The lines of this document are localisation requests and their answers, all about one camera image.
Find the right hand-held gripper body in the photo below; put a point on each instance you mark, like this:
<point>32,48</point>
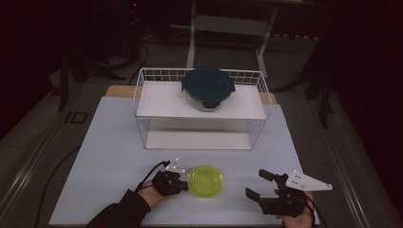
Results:
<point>285,202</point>

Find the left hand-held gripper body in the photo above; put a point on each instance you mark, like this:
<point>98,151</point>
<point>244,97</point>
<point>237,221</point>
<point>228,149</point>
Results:
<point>166,183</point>

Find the round green lidded container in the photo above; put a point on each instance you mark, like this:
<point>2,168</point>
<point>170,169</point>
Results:
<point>205,181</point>

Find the round container with blue lid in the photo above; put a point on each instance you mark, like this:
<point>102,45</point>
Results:
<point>207,84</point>

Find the person's left hand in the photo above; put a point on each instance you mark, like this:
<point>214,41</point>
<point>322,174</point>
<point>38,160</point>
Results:
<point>150,194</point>

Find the person's right hand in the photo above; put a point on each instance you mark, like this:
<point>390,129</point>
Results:
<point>301,221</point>

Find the white table cover sheet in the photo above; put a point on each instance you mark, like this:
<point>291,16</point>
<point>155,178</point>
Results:
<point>111,152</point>

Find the black metal stand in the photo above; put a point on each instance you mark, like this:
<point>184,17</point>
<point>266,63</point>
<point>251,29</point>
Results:
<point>324,95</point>

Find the metal frame desk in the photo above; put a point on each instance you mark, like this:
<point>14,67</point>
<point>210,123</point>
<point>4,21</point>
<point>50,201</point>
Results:
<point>191,47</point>

